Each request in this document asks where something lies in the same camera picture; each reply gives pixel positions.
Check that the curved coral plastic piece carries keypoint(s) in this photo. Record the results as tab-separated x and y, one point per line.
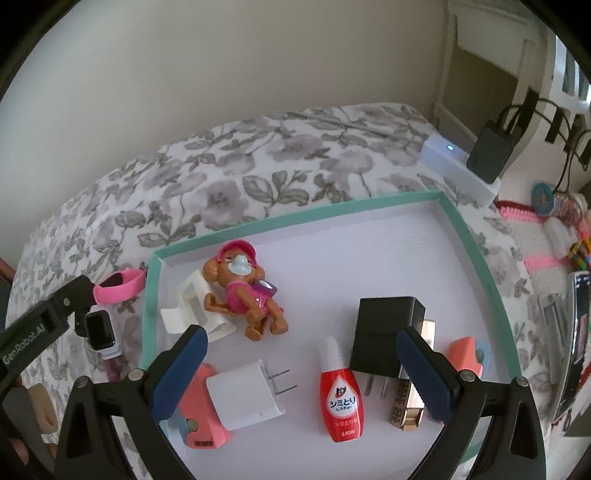
464	355

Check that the white smartwatch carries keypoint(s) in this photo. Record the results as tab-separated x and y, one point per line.
99	330

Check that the white plastic holder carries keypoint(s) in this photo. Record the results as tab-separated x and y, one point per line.
194	295

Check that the black plug-in charger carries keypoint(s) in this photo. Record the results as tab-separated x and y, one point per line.
489	152

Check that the brown dog toy figure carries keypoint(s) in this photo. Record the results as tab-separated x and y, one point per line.
242	300

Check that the red stain remover bottle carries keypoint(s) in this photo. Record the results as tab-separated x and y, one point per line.
339	401

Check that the black smartphone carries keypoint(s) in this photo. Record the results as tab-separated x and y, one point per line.
579	341

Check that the beige rubber piece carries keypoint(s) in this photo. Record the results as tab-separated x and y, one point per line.
41	406

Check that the pink smartwatch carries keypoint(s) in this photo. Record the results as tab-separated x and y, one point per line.
120	286

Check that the pink and white crocheted mat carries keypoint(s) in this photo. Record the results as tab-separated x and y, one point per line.
531	240

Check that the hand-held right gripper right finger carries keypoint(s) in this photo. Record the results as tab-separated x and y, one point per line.
425	378

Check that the teal-edged white tray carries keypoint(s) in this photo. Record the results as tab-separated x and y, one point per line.
346	258

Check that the white wall charger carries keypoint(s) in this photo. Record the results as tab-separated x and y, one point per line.
244	392

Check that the white box device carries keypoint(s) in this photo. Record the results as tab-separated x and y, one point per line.
448	159

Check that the gold lipstick tube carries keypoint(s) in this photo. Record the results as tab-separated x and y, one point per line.
406	406

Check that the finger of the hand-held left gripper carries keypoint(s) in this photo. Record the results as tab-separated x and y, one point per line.
76	295

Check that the pink and blue toy block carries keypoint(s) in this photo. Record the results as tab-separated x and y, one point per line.
196	406

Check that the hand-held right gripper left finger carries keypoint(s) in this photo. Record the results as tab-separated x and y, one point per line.
178	374

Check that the round teal patterned tin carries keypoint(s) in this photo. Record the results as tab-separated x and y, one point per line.
542	198

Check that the black power adapter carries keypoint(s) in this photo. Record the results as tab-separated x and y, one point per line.
383	332

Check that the grey floral blanket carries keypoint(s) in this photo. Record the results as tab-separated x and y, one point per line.
277	161

